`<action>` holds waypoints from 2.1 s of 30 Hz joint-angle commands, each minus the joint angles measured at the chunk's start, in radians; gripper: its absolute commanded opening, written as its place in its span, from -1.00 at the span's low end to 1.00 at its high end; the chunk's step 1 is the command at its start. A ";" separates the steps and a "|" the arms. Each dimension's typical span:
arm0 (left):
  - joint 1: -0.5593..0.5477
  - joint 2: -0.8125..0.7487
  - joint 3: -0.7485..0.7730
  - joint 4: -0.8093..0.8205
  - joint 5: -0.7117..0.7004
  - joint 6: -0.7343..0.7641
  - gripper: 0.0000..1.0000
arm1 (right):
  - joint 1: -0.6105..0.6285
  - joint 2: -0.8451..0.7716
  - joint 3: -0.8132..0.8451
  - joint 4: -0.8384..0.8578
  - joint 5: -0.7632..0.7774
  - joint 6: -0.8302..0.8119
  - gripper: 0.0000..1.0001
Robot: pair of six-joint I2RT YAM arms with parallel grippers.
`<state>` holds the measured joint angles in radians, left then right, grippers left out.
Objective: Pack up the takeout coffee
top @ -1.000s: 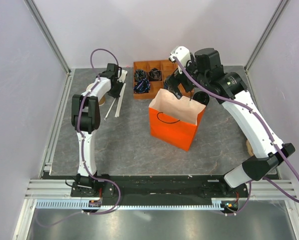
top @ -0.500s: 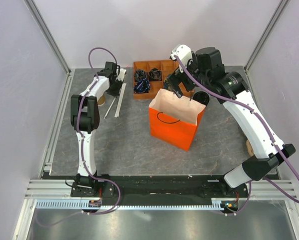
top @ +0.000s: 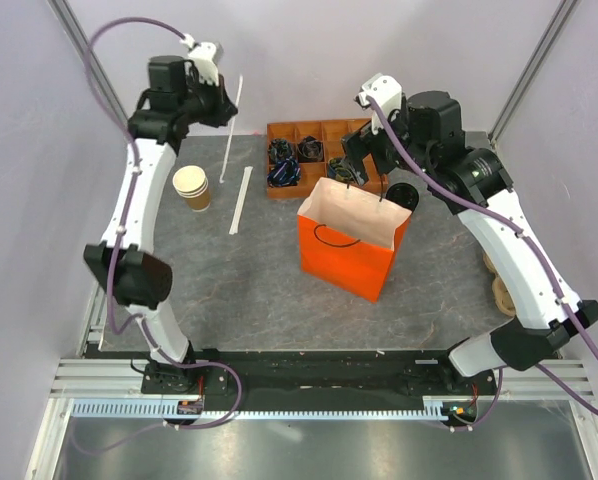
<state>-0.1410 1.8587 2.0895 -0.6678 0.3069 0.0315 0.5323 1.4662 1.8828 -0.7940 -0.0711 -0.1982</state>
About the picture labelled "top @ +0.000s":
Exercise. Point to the black brown rolled tie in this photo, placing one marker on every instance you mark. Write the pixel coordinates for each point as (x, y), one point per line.
(310, 149)

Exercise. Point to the white straw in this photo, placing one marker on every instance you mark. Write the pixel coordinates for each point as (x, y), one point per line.
(240, 202)
(231, 131)

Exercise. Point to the white cable duct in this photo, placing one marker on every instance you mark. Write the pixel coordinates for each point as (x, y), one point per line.
(432, 410)

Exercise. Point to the stack of paper cups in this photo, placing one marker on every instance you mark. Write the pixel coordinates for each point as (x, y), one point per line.
(191, 184)

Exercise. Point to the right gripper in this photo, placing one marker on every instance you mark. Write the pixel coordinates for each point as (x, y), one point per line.
(358, 145)

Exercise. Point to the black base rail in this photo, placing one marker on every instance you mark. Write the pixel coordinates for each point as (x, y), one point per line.
(315, 380)

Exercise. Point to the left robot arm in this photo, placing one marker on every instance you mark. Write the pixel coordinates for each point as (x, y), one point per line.
(182, 91)

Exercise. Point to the stack of black lids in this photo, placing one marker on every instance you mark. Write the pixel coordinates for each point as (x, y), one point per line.
(403, 194)

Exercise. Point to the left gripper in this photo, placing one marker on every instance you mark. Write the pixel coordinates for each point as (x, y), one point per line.
(224, 105)

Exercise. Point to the blue striped rolled tie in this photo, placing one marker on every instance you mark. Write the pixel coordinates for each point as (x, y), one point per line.
(284, 173)

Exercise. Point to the orange paper bag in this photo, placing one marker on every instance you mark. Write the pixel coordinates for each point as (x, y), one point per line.
(349, 237)

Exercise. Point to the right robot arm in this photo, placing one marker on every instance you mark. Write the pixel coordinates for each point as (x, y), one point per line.
(473, 183)

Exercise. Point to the wooden compartment tray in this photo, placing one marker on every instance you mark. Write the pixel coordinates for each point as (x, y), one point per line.
(329, 132)

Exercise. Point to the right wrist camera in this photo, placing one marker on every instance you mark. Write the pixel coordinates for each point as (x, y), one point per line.
(385, 90)

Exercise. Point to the dark patterned rolled tie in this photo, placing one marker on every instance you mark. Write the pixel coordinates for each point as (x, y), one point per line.
(280, 149)

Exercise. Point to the green yellow rolled tie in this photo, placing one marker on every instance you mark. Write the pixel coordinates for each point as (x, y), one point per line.
(339, 169)

